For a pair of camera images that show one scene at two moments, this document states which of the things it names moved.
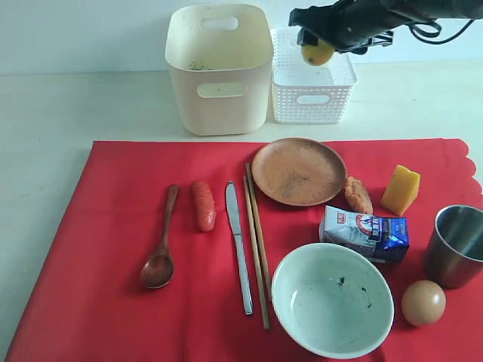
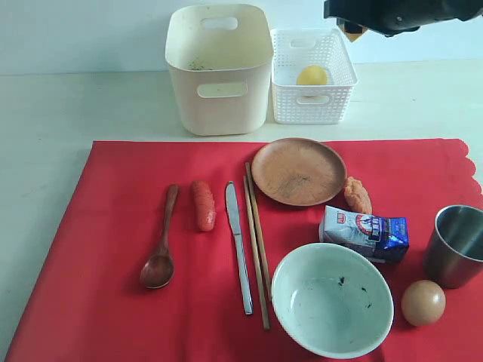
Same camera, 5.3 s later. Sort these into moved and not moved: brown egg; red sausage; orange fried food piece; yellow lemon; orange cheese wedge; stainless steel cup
Moved: orange cheese wedge; yellow lemon
Not moved: orange fried food piece; stainless steel cup; brown egg; red sausage
